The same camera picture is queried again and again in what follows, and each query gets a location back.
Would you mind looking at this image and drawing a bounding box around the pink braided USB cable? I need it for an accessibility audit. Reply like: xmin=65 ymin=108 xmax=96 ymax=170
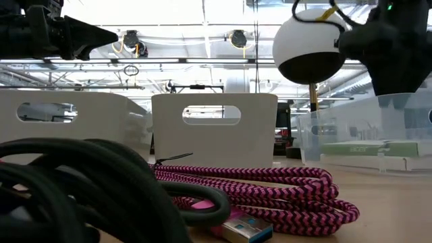
xmin=148 ymin=163 xmax=360 ymax=243

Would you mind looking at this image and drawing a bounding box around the black cable with red tie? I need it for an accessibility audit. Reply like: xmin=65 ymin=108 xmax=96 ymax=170
xmin=0 ymin=137 xmax=232 ymax=243

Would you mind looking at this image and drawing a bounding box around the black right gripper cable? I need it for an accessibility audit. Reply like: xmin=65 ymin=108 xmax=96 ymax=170
xmin=292 ymin=0 xmax=354 ymax=34

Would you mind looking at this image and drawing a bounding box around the white green product box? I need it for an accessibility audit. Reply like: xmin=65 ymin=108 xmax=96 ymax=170
xmin=320 ymin=140 xmax=432 ymax=158
xmin=319 ymin=154 xmax=432 ymax=172

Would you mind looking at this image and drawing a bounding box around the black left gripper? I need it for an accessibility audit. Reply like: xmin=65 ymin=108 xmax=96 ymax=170
xmin=0 ymin=5 xmax=119 ymax=61

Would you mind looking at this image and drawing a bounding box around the black zip tie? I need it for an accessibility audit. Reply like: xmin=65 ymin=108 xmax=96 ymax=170
xmin=153 ymin=152 xmax=194 ymax=167

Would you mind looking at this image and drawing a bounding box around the white plastic handled bin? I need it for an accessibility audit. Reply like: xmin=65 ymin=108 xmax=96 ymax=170
xmin=0 ymin=89 xmax=153 ymax=165
xmin=151 ymin=92 xmax=279 ymax=169

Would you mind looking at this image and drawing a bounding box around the black ceiling cord reel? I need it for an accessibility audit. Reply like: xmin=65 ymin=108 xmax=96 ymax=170
xmin=121 ymin=29 xmax=149 ymax=59
xmin=228 ymin=29 xmax=249 ymax=50

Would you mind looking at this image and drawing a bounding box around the white globe table lamp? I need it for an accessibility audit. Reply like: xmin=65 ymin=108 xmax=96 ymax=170
xmin=271 ymin=8 xmax=348 ymax=160

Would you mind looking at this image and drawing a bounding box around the yellow cable tie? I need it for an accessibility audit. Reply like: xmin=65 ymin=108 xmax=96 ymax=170
xmin=317 ymin=5 xmax=339 ymax=22

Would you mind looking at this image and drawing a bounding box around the clear plastic bin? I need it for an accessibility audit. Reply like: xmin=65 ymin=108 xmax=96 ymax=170
xmin=296 ymin=90 xmax=432 ymax=177

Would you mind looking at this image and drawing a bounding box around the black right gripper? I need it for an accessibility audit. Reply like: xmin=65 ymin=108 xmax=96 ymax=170
xmin=337 ymin=0 xmax=432 ymax=109

